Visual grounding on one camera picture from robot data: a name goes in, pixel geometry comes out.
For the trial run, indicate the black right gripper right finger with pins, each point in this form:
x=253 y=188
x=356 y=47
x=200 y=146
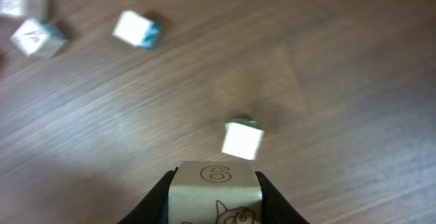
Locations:
x=275 y=208

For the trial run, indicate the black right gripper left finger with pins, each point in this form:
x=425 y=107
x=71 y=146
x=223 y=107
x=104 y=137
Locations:
x=153 y=208

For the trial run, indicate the red I wooden block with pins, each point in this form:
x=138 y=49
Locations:
x=214 y=193

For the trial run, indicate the red A wooden block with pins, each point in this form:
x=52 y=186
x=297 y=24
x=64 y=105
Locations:
x=243 y=137

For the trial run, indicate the wooden block blue side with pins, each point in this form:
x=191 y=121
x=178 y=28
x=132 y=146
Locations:
x=136 y=30

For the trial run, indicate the wooden block red drawing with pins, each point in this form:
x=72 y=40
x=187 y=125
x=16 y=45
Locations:
x=38 y=39

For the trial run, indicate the wooden block red pattern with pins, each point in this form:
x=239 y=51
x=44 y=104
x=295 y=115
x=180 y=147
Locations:
x=25 y=9

